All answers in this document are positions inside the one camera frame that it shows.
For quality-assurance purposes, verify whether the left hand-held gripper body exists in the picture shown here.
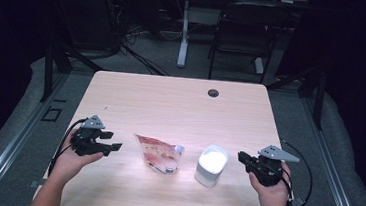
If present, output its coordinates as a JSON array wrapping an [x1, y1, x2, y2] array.
[[68, 111, 110, 159]]

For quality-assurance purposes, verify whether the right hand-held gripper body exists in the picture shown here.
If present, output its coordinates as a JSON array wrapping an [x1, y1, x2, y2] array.
[[246, 142, 303, 190]]

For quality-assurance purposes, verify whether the white lidded container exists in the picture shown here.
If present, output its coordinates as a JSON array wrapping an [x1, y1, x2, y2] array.
[[193, 142, 230, 190]]

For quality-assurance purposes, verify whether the red and white refill pouch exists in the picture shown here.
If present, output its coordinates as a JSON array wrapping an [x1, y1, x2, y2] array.
[[131, 132, 187, 177]]

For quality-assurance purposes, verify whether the person's right hand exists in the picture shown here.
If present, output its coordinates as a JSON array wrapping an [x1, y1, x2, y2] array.
[[245, 158, 296, 206]]

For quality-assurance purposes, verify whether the person's left hand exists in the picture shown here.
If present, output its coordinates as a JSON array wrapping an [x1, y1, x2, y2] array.
[[48, 128, 107, 189]]

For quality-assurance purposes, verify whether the black metal stand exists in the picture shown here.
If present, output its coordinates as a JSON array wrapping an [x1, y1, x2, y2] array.
[[38, 37, 108, 109], [262, 61, 329, 131]]

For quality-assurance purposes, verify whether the short white desk foot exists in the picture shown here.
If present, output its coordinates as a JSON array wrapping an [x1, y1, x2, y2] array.
[[253, 56, 266, 75]]

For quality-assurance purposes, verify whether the white desk leg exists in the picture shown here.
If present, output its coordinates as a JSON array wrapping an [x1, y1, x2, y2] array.
[[176, 0, 194, 69]]

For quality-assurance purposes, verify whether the black folding chair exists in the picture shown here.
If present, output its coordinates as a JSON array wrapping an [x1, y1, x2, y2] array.
[[206, 0, 293, 87]]

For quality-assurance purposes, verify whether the grey under-desk box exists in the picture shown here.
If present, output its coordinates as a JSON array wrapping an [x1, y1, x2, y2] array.
[[187, 6, 222, 27]]

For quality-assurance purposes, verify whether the grey cable plug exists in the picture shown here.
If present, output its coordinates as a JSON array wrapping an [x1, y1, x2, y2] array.
[[287, 196, 307, 206]]

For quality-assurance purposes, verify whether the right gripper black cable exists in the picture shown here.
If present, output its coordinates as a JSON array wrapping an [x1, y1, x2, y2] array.
[[271, 138, 317, 206]]

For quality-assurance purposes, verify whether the aluminium floor rail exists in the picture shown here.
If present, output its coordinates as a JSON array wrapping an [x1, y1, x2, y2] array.
[[290, 92, 366, 206], [0, 66, 71, 206]]

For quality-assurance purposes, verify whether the bundle of black floor cables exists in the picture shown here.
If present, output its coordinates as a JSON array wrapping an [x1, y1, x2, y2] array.
[[99, 0, 178, 78]]

